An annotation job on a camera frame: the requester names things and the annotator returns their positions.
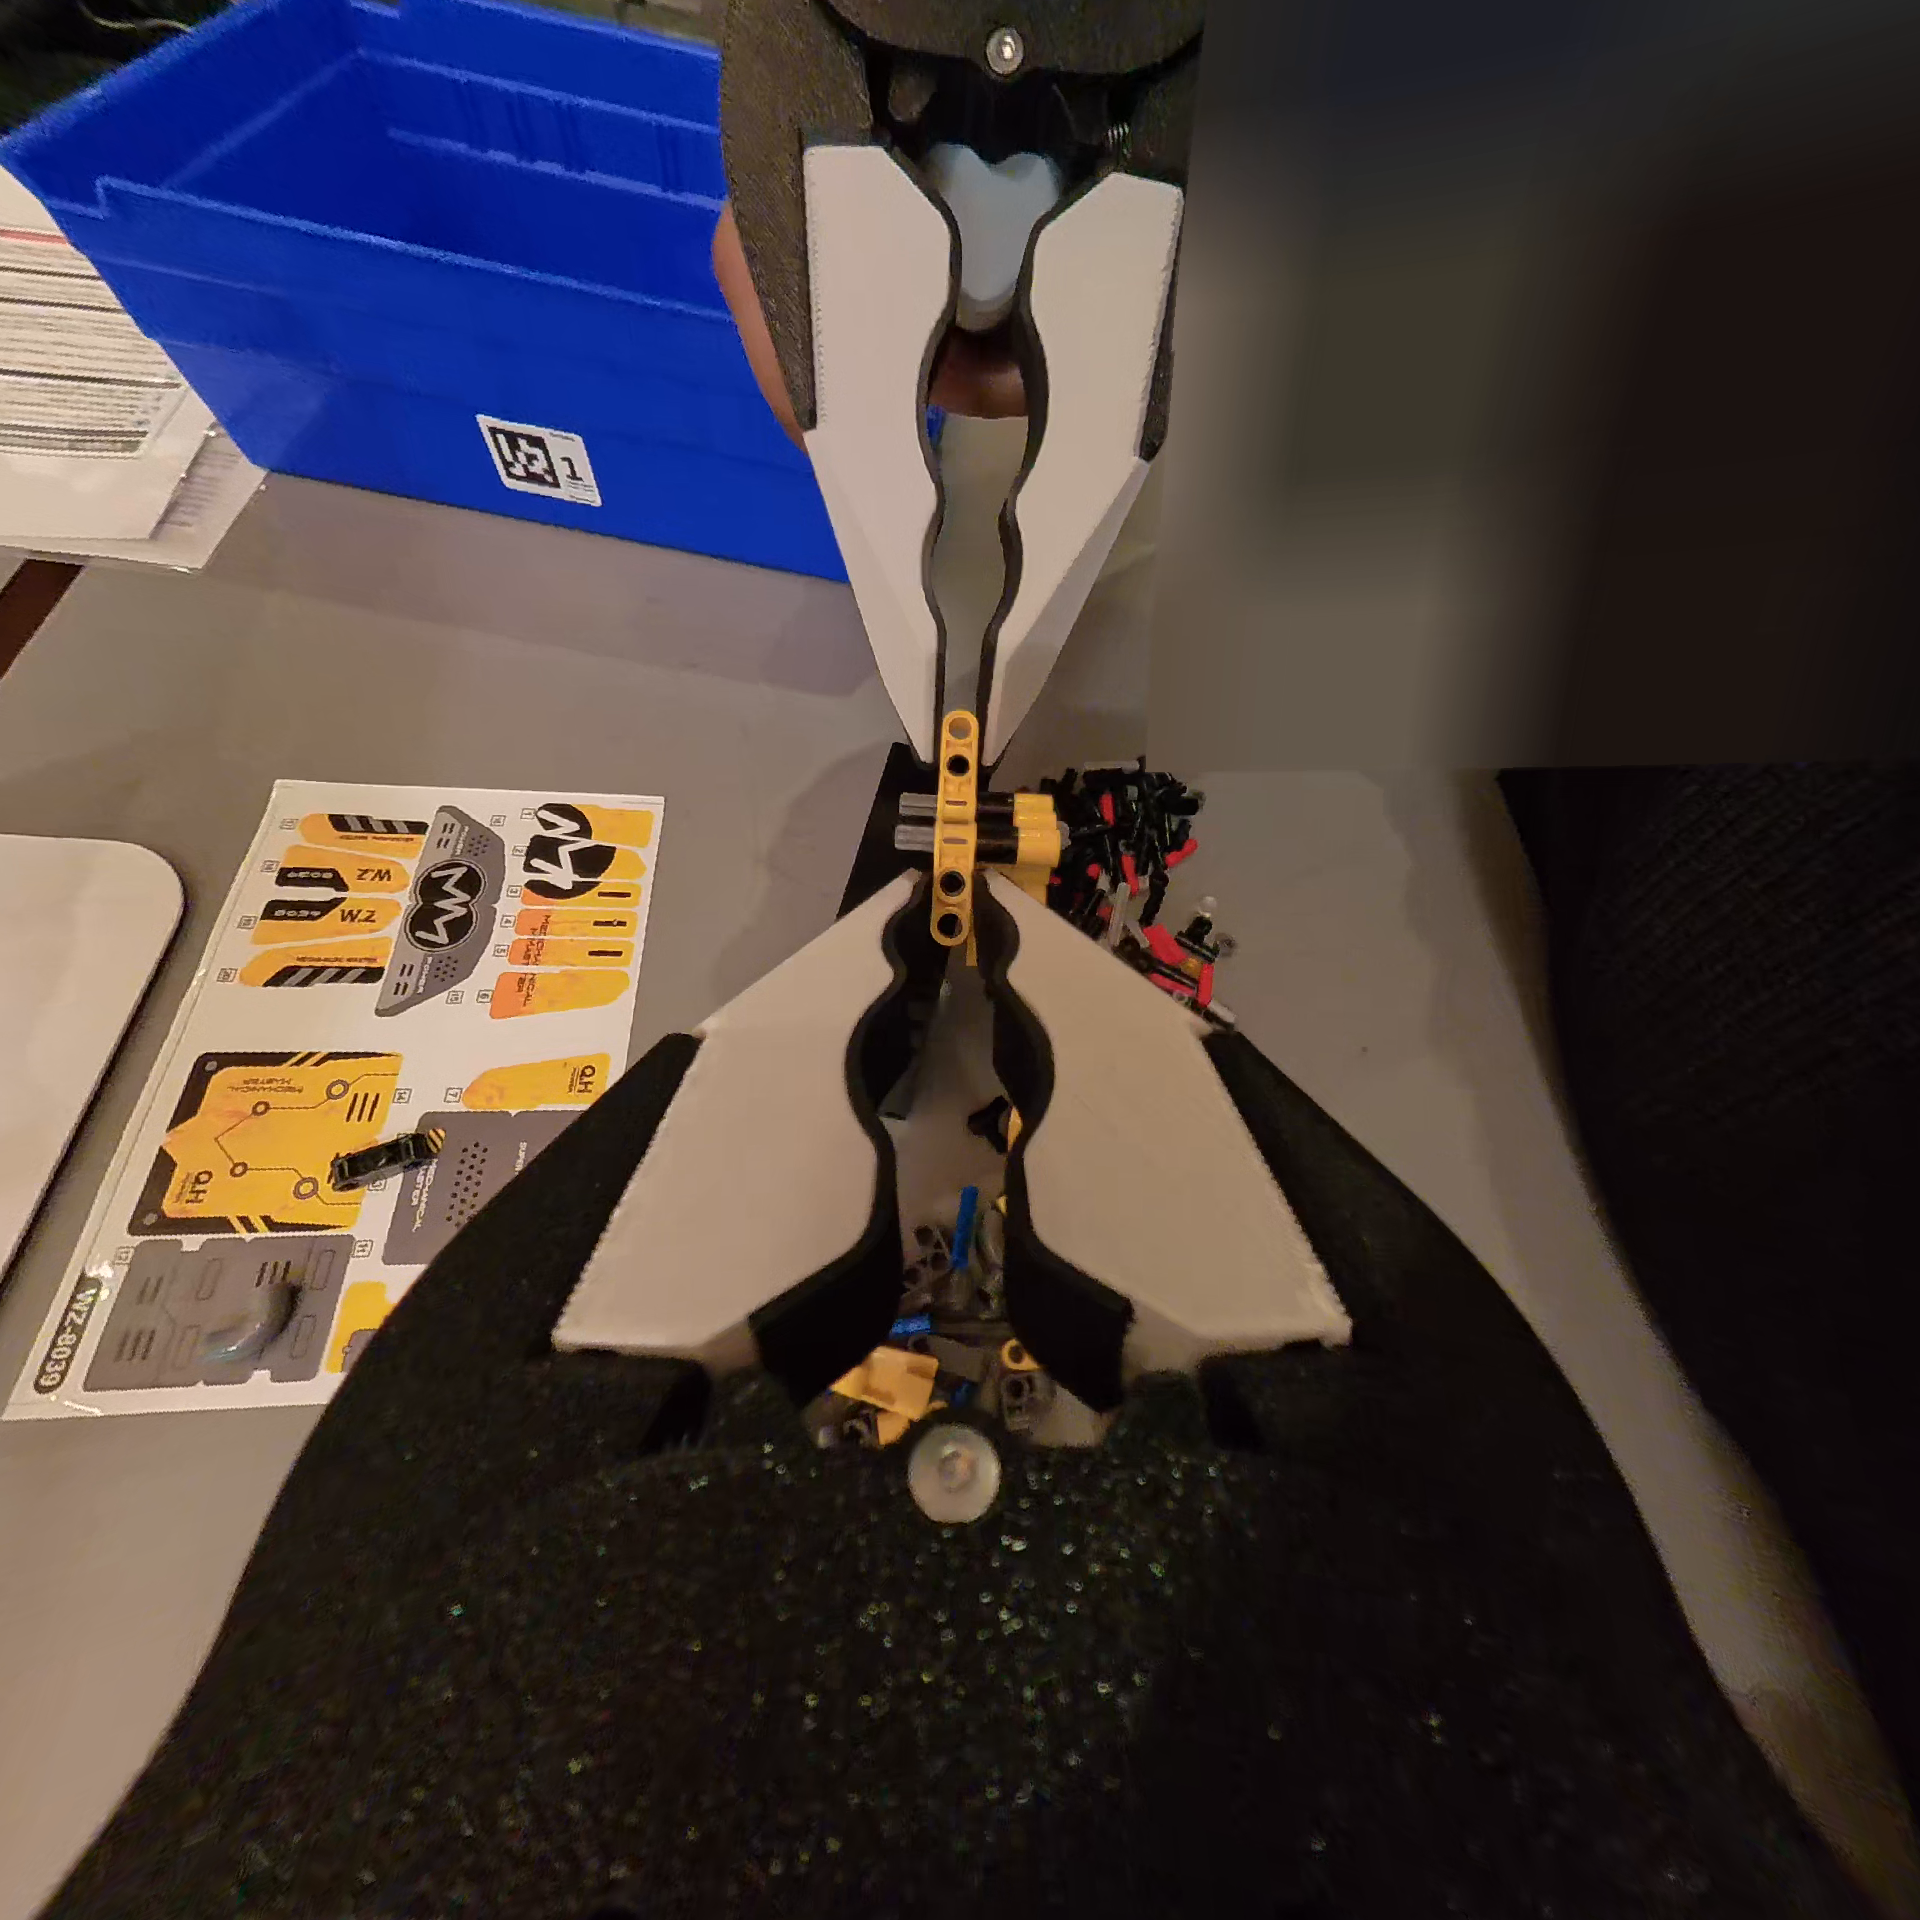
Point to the person's right hand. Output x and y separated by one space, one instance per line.
983 375

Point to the yellow grey sticker sheet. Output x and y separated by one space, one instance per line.
451 902

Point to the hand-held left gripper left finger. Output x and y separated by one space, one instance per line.
735 1171

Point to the yellow black brick assembly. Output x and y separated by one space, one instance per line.
957 839

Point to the pile of red black pins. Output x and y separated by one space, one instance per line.
1126 839

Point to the grey curved brick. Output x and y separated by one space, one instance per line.
264 1330

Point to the person's black sweater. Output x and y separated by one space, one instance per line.
1771 1125

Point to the white rounded board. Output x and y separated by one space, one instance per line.
77 1020

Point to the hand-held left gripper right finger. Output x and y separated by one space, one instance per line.
1171 1184

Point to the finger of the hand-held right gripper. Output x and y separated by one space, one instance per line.
1095 389
869 375

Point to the small black striped brick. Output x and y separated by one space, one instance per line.
383 1165

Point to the blue plastic bin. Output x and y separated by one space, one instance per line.
375 226

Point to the pile of yellow black bricks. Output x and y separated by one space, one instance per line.
953 1290

